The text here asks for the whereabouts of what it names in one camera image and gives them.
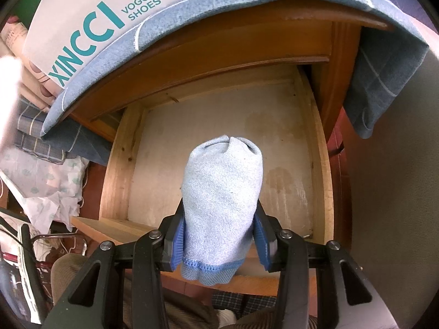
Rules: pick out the wooden drawer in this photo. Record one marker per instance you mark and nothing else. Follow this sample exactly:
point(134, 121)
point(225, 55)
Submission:
point(271, 108)

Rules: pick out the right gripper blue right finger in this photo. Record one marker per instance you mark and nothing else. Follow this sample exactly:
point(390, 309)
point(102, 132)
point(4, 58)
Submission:
point(265, 235)

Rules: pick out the wooden nightstand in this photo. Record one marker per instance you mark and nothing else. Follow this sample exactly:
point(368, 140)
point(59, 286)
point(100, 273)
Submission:
point(323, 35)

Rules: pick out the beige patterned curtain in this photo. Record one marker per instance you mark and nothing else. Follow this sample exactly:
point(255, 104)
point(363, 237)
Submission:
point(36, 87)

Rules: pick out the white floral bedsheet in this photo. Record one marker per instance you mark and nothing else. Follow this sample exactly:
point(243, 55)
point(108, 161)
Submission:
point(46, 192)

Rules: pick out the grey blue underwear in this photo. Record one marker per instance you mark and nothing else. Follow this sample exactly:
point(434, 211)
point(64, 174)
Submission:
point(220, 190)

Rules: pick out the white XINCCI shoe box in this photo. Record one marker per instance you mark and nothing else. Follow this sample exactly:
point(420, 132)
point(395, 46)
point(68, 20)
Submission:
point(65, 35)

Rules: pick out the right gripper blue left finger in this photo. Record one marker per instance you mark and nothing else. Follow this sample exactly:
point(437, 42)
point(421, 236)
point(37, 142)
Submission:
point(172, 229)

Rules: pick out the grey plaid bedding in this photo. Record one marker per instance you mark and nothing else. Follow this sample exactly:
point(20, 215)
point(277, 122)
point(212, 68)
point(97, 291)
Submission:
point(29, 122)

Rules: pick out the right plaid slipper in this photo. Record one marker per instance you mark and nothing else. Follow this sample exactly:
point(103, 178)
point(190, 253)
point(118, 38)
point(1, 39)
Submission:
point(241, 304)

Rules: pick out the blue checked cloth cover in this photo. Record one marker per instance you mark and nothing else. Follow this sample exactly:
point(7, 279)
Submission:
point(362, 54)

